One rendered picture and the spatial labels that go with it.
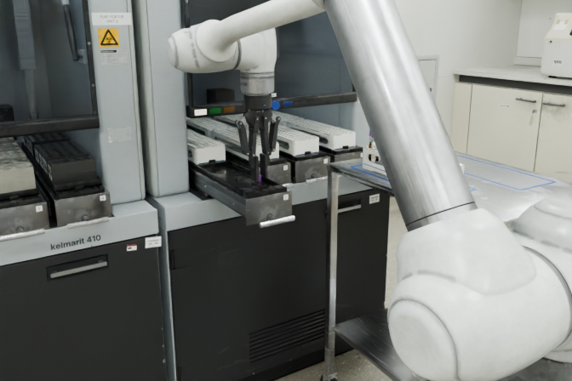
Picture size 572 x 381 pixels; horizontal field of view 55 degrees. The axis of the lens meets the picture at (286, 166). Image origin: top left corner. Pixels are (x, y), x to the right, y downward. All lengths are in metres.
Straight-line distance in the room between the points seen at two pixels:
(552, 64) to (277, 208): 2.41
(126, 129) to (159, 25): 0.30
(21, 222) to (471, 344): 1.10
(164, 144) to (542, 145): 2.50
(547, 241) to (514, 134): 2.85
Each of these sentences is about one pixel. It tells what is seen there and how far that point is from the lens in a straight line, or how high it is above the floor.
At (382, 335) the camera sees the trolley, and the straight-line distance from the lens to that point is 1.83.
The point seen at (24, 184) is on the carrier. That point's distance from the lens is 1.54.
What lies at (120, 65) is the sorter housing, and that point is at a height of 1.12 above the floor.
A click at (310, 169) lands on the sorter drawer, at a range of 1.76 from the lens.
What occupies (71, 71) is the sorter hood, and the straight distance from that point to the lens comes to 1.51.
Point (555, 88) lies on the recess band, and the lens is 3.57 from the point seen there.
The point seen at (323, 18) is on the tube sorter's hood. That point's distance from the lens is 1.82.
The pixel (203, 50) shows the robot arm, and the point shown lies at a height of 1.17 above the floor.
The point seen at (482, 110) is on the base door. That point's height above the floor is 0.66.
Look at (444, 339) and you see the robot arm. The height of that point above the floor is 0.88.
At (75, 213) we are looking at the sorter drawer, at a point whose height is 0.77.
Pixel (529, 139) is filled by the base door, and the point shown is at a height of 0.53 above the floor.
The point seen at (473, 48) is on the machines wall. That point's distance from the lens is 4.07.
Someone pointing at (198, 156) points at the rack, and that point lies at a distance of 1.68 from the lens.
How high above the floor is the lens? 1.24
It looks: 15 degrees down
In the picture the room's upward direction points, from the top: straight up
